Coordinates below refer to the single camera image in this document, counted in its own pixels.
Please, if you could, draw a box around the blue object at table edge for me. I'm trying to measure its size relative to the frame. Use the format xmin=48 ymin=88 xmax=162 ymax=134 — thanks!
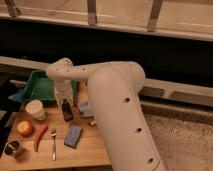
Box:
xmin=9 ymin=89 xmax=24 ymax=103

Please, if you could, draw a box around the silver fork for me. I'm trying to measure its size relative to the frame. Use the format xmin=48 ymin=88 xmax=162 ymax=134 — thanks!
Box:
xmin=51 ymin=129 xmax=56 ymax=161

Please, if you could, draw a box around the blue sponge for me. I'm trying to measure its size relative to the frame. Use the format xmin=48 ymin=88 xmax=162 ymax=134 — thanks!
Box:
xmin=64 ymin=125 xmax=83 ymax=148

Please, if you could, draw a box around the light blue cloth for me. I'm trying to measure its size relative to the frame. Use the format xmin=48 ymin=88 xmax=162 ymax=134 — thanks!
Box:
xmin=77 ymin=101 xmax=93 ymax=117

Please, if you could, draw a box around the metal can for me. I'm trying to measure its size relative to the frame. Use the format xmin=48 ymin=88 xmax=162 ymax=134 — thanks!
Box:
xmin=4 ymin=141 xmax=22 ymax=158

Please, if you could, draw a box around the white paper cup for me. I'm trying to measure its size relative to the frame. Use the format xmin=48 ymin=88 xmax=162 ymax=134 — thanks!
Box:
xmin=25 ymin=100 xmax=46 ymax=120

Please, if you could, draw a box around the red apple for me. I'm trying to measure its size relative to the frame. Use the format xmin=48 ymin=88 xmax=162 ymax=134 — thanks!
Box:
xmin=17 ymin=121 xmax=33 ymax=137

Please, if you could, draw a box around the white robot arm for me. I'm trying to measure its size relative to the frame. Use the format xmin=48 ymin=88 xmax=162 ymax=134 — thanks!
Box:
xmin=46 ymin=58 xmax=166 ymax=171

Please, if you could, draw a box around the black eraser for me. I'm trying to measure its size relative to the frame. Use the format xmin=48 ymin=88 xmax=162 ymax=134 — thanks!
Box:
xmin=62 ymin=99 xmax=73 ymax=121

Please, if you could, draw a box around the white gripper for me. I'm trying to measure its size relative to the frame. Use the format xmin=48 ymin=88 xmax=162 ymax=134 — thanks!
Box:
xmin=54 ymin=80 xmax=74 ymax=108

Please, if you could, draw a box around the green plastic tray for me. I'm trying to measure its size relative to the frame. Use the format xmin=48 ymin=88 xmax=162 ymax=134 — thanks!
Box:
xmin=22 ymin=70 xmax=80 ymax=104

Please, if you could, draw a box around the red chili pepper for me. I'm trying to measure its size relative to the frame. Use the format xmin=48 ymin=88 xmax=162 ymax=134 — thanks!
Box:
xmin=34 ymin=124 xmax=48 ymax=152

